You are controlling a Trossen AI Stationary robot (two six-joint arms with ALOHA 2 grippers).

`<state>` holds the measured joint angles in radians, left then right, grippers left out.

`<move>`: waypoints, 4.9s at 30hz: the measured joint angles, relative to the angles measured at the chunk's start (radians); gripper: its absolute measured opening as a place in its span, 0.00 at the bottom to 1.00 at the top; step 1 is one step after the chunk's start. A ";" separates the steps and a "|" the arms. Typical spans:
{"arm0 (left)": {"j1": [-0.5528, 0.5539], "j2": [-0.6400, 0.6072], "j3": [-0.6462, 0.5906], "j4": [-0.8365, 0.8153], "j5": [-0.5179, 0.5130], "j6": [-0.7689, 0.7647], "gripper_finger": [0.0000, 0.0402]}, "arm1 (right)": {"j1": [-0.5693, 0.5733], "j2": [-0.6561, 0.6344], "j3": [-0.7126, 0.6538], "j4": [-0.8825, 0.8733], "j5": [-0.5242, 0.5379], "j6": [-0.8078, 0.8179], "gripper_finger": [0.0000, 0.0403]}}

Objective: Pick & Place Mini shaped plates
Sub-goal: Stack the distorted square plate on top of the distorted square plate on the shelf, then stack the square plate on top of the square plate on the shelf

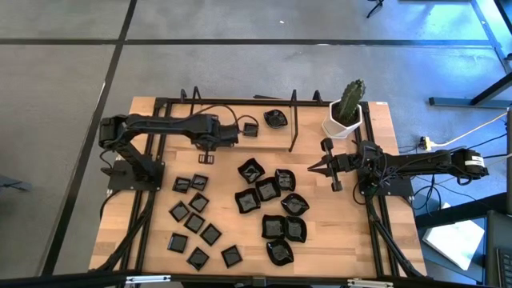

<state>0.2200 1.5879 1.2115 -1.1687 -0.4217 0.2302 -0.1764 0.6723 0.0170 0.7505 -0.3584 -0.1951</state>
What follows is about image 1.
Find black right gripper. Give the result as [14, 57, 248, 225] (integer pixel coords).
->
[307, 138, 359, 193]

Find black diagonal frame strut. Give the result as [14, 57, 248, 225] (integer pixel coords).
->
[94, 191, 157, 273]
[366, 195, 425, 279]

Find black wire dish rack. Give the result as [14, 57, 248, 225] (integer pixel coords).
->
[288, 88, 324, 154]

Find black metal wooden rack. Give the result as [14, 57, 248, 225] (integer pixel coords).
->
[179, 86, 202, 117]

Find black floor cable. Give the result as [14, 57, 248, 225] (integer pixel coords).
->
[399, 133, 509, 161]

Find black desk with keyboard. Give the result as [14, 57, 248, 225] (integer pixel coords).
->
[484, 210, 512, 288]

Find dark floor object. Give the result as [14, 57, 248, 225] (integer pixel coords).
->
[0, 174, 34, 193]

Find white plant pot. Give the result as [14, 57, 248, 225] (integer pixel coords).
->
[322, 99, 364, 140]

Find computer keyboard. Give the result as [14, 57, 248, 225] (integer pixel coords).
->
[495, 246, 512, 288]

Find tall green cactus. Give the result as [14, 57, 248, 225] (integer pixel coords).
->
[338, 78, 367, 125]

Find yellow cord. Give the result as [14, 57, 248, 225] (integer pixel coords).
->
[430, 111, 510, 147]

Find white flat panel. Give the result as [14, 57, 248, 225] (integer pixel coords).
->
[422, 218, 486, 272]

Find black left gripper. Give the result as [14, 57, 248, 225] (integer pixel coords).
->
[215, 123, 246, 148]

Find large dark bowl left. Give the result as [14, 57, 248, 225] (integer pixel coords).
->
[234, 187, 262, 215]

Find black floor beam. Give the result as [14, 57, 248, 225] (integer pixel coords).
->
[414, 192, 509, 230]

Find black chair leg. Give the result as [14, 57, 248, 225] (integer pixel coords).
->
[366, 0, 385, 19]

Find black standing desk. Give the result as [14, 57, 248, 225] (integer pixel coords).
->
[428, 71, 512, 110]

